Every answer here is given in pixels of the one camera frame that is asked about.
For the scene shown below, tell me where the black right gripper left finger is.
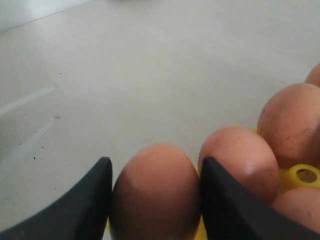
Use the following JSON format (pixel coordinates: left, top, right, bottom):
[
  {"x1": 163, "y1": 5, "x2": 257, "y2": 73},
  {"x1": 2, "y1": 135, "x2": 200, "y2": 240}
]
[{"x1": 0, "y1": 157, "x2": 113, "y2": 240}]

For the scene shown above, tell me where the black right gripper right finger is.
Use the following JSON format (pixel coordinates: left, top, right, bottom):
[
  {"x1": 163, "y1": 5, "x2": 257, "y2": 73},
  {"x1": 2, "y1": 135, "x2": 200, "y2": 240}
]
[{"x1": 200, "y1": 157, "x2": 320, "y2": 240}]

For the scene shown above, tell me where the brown egg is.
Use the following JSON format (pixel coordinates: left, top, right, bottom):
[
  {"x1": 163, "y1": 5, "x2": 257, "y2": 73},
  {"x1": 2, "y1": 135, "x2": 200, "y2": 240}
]
[
  {"x1": 305, "y1": 63, "x2": 320, "y2": 87},
  {"x1": 108, "y1": 143, "x2": 201, "y2": 240},
  {"x1": 257, "y1": 83, "x2": 320, "y2": 169},
  {"x1": 198, "y1": 125, "x2": 280, "y2": 204},
  {"x1": 272, "y1": 187, "x2": 320, "y2": 233}
]

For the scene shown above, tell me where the yellow plastic egg tray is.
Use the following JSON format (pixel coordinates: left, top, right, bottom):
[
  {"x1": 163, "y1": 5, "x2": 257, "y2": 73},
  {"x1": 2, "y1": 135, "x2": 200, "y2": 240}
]
[{"x1": 106, "y1": 123, "x2": 320, "y2": 240}]

